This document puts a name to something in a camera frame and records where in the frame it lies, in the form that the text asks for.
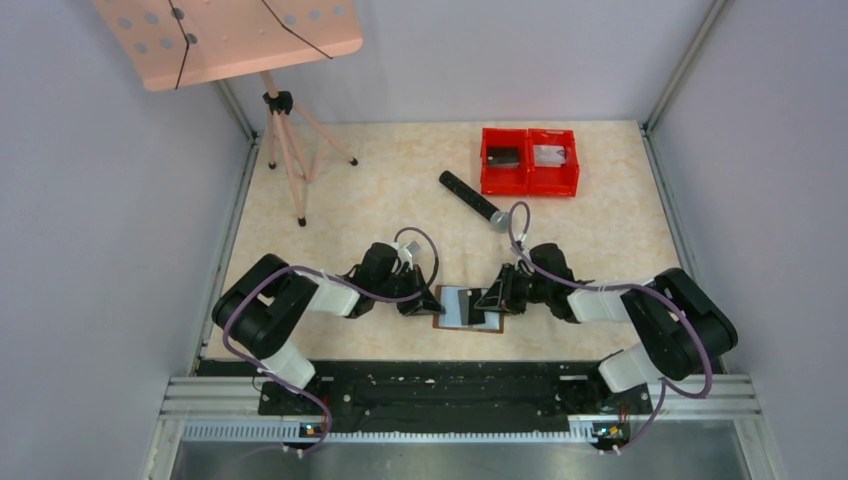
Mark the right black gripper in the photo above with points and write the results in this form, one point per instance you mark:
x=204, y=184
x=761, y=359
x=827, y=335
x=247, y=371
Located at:
x=504, y=286

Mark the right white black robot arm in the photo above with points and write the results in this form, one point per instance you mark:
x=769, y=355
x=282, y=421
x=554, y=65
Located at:
x=681, y=331

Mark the right red plastic bin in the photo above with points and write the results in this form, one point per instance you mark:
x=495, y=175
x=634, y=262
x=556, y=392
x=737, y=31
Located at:
x=554, y=165

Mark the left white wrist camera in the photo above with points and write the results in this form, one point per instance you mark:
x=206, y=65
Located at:
x=406, y=251

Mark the black handheld microphone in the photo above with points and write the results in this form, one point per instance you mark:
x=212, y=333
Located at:
x=498, y=219

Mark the brown leather card holder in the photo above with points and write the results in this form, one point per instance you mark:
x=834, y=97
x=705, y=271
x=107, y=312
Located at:
x=449, y=319

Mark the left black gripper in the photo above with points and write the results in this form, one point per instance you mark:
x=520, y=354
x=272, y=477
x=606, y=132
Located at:
x=410, y=308

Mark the left red plastic bin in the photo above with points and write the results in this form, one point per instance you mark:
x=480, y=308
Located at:
x=504, y=162

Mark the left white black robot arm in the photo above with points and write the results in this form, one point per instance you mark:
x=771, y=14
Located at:
x=261, y=310

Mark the pink music stand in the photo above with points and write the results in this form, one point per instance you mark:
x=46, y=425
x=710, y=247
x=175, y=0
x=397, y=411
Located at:
x=174, y=44

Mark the red plastic bin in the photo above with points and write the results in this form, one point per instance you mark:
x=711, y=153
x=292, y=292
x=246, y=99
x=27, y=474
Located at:
x=504, y=162
x=554, y=165

